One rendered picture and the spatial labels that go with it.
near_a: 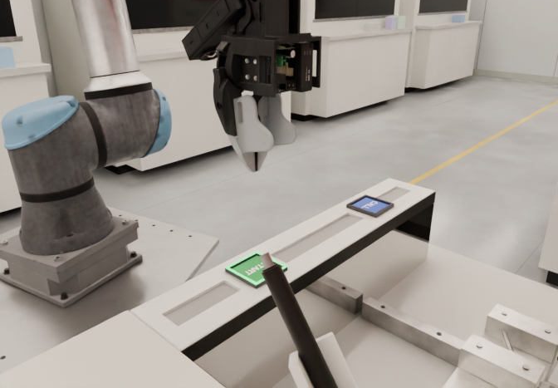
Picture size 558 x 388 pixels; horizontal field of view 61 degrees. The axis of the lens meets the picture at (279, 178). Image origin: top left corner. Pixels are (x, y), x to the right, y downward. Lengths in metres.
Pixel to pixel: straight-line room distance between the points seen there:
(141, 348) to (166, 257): 0.45
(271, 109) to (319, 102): 4.52
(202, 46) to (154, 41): 3.24
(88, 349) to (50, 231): 0.36
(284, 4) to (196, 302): 0.33
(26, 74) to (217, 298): 2.68
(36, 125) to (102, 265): 0.26
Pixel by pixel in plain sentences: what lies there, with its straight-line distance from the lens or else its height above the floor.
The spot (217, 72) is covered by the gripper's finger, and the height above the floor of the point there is 1.21.
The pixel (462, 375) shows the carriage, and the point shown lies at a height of 0.88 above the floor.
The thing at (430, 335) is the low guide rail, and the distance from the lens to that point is 0.71.
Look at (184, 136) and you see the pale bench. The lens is 3.75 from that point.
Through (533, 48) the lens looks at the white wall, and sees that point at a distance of 8.65.
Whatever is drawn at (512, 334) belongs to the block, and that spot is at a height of 0.90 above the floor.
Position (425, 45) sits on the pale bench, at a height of 0.65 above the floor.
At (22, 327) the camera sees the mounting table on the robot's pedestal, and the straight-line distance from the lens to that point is 0.83.
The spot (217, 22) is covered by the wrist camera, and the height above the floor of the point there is 1.26.
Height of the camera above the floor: 1.28
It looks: 21 degrees down
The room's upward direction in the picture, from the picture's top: straight up
